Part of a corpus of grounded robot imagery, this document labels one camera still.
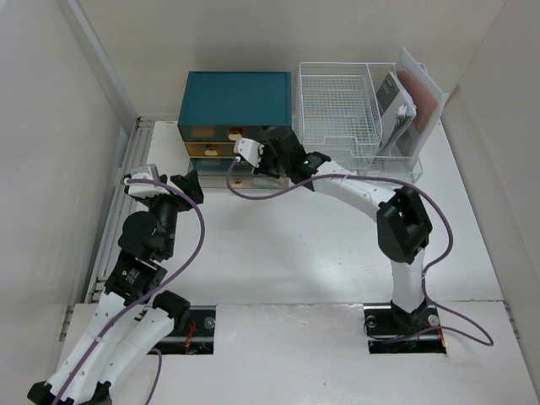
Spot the teal drawer cabinet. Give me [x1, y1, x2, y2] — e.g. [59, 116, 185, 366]
[177, 71, 292, 189]

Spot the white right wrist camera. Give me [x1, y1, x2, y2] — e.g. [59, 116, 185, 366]
[234, 137, 264, 168]

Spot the white wire desk organizer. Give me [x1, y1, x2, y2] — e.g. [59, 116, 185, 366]
[293, 62, 423, 183]

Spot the Canon setup guide booklet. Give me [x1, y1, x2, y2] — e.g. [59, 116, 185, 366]
[375, 72, 416, 154]

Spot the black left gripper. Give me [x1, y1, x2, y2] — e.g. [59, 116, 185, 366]
[142, 169, 202, 257]

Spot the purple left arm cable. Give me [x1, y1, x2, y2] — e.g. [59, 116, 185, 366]
[52, 177, 207, 405]

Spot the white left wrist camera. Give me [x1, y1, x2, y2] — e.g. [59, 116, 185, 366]
[121, 164, 169, 199]

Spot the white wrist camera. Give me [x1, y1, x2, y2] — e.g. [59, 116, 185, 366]
[234, 137, 264, 168]
[121, 164, 169, 199]

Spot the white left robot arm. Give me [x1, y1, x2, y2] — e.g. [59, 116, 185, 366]
[27, 165, 204, 404]

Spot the aluminium rail frame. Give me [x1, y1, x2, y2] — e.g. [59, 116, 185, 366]
[80, 117, 176, 304]

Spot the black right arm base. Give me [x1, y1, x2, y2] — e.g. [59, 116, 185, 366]
[363, 303, 446, 354]

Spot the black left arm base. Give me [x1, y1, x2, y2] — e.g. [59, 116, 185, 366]
[155, 306, 216, 355]

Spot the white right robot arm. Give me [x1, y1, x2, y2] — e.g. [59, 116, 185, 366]
[254, 127, 433, 332]

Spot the clear mesh zip pouch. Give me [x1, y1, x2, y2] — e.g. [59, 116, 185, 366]
[395, 46, 449, 162]

